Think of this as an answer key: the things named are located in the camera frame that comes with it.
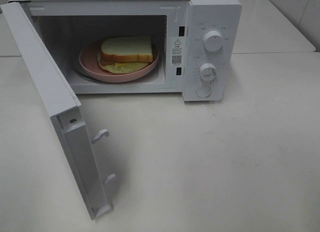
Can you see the round door release button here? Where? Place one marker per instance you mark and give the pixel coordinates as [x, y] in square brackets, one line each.
[203, 91]

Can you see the sandwich with white bread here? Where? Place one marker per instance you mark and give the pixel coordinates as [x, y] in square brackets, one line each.
[126, 54]

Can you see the pink round plate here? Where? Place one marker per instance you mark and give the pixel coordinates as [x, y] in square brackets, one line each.
[90, 63]

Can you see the white microwave door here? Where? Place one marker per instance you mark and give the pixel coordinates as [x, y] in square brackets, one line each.
[63, 108]

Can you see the white lower timer knob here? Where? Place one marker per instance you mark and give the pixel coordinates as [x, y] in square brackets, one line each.
[207, 72]

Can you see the white warning label sticker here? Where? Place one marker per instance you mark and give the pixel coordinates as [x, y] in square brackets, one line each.
[177, 49]

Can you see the white microwave oven body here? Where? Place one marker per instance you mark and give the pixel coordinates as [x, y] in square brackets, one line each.
[67, 26]

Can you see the white upper power knob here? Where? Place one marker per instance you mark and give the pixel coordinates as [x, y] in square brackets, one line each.
[213, 40]

